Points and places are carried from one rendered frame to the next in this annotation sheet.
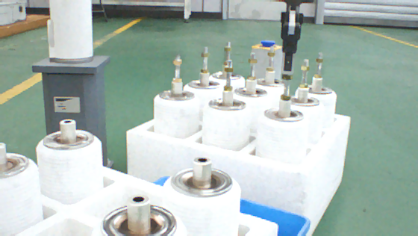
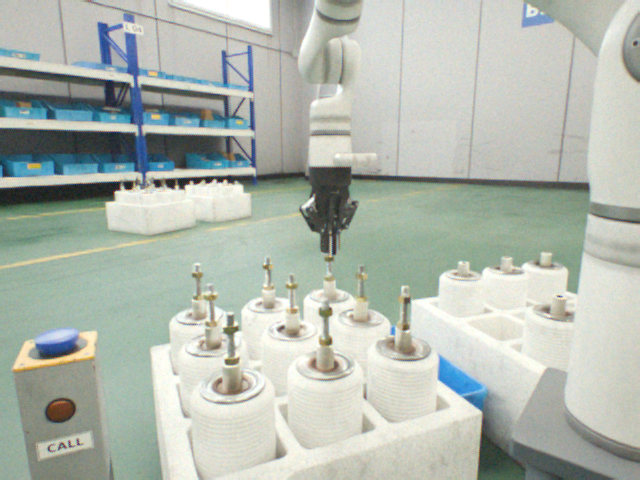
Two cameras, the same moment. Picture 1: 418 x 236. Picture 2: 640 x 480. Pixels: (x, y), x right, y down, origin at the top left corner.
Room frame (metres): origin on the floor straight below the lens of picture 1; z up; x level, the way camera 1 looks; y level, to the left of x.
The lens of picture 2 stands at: (1.37, 0.34, 0.52)
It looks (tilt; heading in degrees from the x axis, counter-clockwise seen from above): 12 degrees down; 219
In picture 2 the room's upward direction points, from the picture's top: straight up
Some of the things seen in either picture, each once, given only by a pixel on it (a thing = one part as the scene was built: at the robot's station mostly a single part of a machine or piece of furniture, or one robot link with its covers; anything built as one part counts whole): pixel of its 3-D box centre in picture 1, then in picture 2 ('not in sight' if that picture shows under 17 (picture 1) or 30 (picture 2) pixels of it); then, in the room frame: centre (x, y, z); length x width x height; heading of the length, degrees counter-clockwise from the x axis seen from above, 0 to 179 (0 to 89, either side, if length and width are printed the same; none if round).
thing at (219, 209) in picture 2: not in sight; (215, 205); (-0.75, -2.41, 0.09); 0.39 x 0.39 x 0.18; 4
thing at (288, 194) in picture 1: (245, 159); (293, 426); (0.92, -0.08, 0.09); 0.39 x 0.39 x 0.18; 63
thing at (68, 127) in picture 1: (68, 132); (558, 305); (0.59, 0.22, 0.26); 0.02 x 0.02 x 0.03
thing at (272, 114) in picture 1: (284, 115); (329, 296); (0.76, -0.13, 0.25); 0.08 x 0.08 x 0.01
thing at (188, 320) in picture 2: (316, 89); (199, 316); (0.97, -0.24, 0.25); 0.08 x 0.08 x 0.01
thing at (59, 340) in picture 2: (267, 44); (58, 343); (1.21, -0.14, 0.32); 0.04 x 0.04 x 0.02
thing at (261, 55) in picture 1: (263, 100); (76, 478); (1.21, -0.14, 0.16); 0.07 x 0.07 x 0.31; 63
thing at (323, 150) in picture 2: not in sight; (337, 147); (0.76, -0.11, 0.52); 0.11 x 0.09 x 0.06; 81
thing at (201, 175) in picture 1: (201, 172); (463, 270); (0.47, 0.01, 0.26); 0.02 x 0.02 x 0.03
